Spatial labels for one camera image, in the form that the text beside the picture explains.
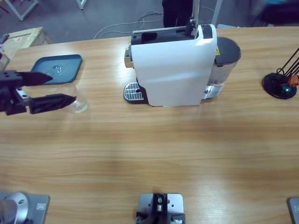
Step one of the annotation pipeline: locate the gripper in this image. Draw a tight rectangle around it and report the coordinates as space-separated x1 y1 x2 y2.
0 70 78 116

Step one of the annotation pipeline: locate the clear drinking glass red logo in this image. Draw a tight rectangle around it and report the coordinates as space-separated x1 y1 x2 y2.
57 83 89 114

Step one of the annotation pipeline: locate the white capsule coffee machine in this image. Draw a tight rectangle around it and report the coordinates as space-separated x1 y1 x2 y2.
123 0 219 108

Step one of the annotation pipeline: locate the orange coffee capsule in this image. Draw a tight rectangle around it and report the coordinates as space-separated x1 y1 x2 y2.
287 75 299 87

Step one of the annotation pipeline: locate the blue plastic tray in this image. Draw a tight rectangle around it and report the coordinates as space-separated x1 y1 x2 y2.
29 54 83 85

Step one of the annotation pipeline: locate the plain wooden crate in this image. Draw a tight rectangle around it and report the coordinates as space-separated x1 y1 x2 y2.
0 50 11 72

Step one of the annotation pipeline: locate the wooden crate with red sticker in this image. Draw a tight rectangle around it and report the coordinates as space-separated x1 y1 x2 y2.
4 27 54 60

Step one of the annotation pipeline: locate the short white metal leg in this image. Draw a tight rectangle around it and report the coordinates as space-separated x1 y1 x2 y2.
76 0 91 10

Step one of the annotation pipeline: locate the bystander in dark clothes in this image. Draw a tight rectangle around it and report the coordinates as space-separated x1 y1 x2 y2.
162 0 194 28

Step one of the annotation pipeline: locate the clear water tank black lid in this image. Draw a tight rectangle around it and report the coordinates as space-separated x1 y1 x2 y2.
201 36 242 104

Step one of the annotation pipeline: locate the slim white metal leg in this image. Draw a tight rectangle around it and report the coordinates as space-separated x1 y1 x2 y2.
211 0 223 26

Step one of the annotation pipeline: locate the black capsule holder with rods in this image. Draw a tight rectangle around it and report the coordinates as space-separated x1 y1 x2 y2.
262 47 299 100

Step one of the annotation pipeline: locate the white metal table frame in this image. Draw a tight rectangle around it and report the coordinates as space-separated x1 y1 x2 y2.
0 0 40 21

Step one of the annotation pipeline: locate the white floor cable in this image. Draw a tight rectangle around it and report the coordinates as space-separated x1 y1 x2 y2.
93 10 165 40

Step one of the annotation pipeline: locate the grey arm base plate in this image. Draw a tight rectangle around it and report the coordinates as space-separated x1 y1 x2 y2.
287 197 299 224
0 191 50 224

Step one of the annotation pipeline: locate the centre metal mount plate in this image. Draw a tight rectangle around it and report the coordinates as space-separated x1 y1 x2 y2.
136 192 186 224

